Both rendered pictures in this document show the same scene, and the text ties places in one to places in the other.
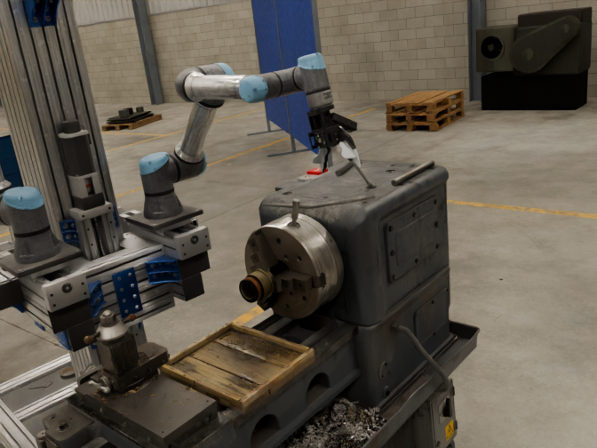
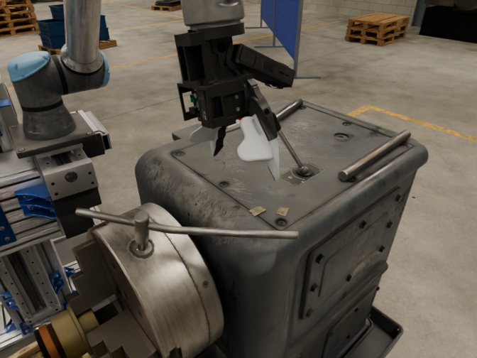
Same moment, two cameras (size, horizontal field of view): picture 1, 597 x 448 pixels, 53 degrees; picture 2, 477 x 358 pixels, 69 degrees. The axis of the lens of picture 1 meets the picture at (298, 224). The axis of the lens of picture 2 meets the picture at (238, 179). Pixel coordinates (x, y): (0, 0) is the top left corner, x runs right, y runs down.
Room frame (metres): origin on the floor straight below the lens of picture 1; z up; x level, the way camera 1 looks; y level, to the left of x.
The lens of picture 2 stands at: (1.34, -0.19, 1.65)
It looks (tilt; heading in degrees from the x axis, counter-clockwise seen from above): 34 degrees down; 7
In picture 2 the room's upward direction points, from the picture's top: straight up
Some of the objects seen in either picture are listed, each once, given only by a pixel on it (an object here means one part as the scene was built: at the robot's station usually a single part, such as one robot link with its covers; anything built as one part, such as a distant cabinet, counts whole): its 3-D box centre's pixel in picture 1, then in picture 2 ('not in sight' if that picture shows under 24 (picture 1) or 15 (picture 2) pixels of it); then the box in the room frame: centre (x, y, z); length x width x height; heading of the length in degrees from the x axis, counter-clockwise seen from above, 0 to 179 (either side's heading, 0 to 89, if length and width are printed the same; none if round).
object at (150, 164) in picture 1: (157, 172); (36, 77); (2.28, 0.52, 1.33); 0.13 x 0.12 x 0.14; 133
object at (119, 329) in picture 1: (110, 328); not in sight; (1.38, 0.51, 1.13); 0.08 x 0.08 x 0.03
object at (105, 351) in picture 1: (118, 350); not in sight; (1.38, 0.50, 1.07); 0.07 x 0.07 x 0.10; 47
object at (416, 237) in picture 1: (358, 231); (278, 210); (2.07, -0.22, 1.06); 0.59 x 0.48 x 0.39; 137
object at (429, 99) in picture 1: (425, 109); (377, 28); (9.66, -2.25, 0.22); 1.25 x 0.86 x 0.44; 142
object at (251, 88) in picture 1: (217, 87); not in sight; (1.94, 0.20, 1.65); 0.49 x 0.11 x 0.12; 43
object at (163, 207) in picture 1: (161, 201); (46, 115); (2.27, 0.52, 1.21); 0.15 x 0.15 x 0.10
